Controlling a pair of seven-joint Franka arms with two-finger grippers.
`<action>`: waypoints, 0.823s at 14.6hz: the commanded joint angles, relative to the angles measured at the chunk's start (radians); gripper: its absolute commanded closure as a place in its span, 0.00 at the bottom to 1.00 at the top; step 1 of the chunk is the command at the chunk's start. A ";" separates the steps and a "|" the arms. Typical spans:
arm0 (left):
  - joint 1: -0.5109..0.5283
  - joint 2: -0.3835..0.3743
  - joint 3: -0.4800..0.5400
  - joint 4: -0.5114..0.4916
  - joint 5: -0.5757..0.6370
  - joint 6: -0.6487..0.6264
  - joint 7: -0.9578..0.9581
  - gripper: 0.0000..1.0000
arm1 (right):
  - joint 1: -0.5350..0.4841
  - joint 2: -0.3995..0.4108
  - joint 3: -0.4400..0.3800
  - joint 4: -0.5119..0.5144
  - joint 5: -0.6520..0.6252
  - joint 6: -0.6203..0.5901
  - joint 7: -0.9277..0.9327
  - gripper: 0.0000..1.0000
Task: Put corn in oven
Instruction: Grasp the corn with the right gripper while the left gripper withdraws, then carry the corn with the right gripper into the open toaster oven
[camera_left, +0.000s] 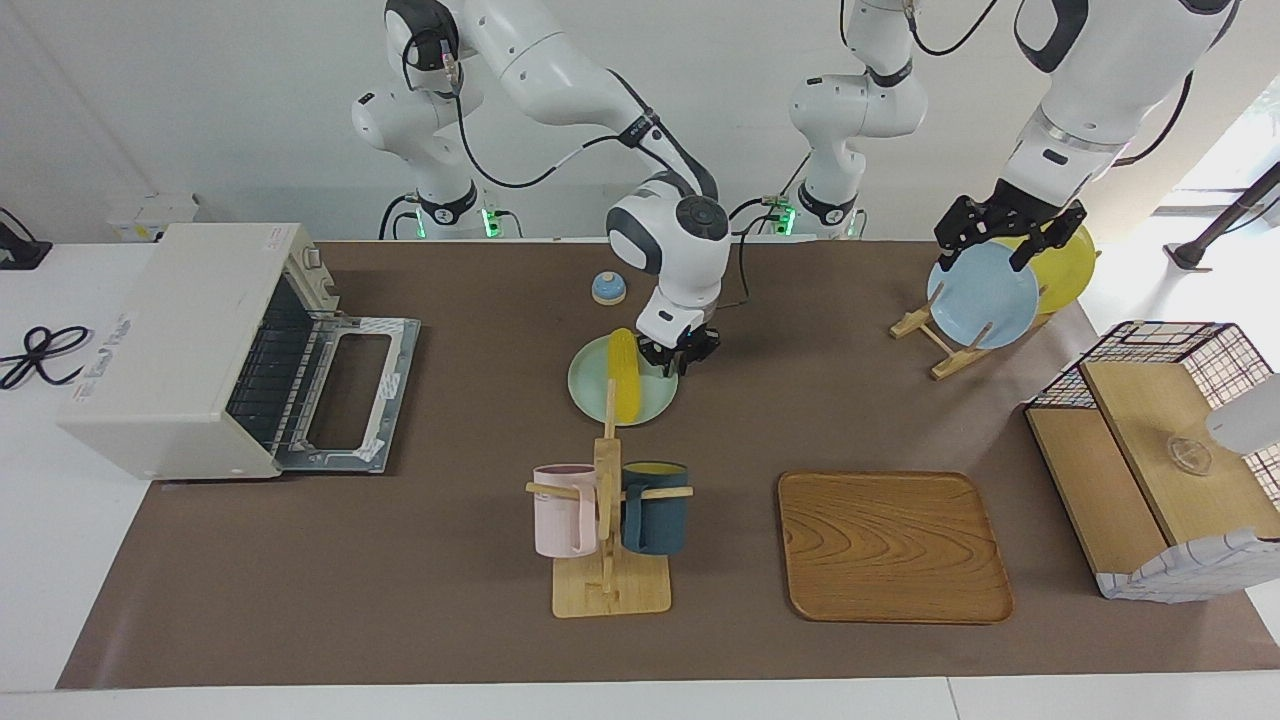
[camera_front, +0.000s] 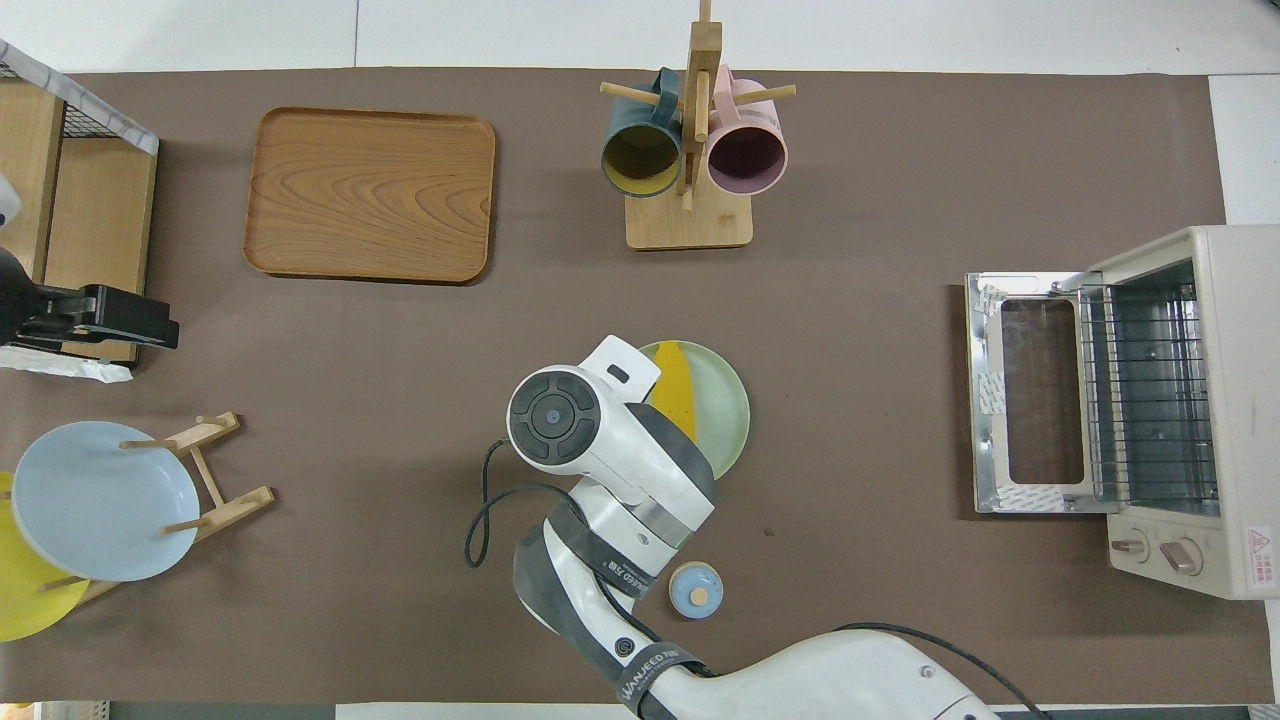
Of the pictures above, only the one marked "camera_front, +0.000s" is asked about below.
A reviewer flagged small blue bell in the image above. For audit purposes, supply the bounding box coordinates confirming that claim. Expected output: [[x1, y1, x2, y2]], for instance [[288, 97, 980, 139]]
[[668, 561, 725, 620]]

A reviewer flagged light blue plate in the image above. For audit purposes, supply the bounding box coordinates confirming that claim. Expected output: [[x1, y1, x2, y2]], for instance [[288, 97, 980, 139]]
[[12, 421, 201, 583]]

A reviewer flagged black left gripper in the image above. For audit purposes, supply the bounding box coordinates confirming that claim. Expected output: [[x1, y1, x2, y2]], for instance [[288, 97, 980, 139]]
[[0, 248, 181, 367]]

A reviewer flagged pale green plate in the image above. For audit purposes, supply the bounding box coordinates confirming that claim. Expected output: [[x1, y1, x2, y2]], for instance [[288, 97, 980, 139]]
[[638, 340, 751, 481]]

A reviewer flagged brown wooden tray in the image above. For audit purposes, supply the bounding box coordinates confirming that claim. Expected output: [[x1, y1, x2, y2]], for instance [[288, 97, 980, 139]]
[[243, 107, 498, 286]]

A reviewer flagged brown table mat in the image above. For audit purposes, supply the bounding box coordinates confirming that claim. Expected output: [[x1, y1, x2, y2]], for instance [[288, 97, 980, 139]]
[[0, 68, 1229, 706]]

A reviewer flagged yellow plate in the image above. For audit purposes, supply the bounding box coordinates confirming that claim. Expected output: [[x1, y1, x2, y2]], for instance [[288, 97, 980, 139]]
[[0, 472, 91, 643]]

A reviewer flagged wooden mug rack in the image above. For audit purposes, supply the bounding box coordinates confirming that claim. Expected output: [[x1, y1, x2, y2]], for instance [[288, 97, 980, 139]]
[[600, 0, 798, 251]]

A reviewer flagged pink mug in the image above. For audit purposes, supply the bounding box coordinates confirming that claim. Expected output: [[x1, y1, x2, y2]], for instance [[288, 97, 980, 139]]
[[705, 65, 790, 197]]

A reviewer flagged oven glass door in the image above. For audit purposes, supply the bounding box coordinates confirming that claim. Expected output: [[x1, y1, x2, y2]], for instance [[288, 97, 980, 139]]
[[964, 270, 1121, 516]]

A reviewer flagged dark blue mug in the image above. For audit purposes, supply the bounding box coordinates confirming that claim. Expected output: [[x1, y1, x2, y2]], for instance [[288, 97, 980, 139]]
[[600, 68, 684, 199]]

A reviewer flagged wooden plate rack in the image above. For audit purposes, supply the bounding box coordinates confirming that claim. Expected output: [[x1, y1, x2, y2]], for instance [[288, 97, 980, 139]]
[[40, 411, 276, 606]]

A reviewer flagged cream toaster oven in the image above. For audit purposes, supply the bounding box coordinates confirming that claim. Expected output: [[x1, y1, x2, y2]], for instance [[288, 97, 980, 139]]
[[1085, 225, 1280, 601]]

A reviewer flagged wire basket with wooden boards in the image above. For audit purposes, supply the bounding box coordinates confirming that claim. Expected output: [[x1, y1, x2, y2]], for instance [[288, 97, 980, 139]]
[[0, 40, 161, 386]]

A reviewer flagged yellow corn cob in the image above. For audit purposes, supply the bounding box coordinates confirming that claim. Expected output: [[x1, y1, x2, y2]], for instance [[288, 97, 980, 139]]
[[648, 341, 698, 443]]

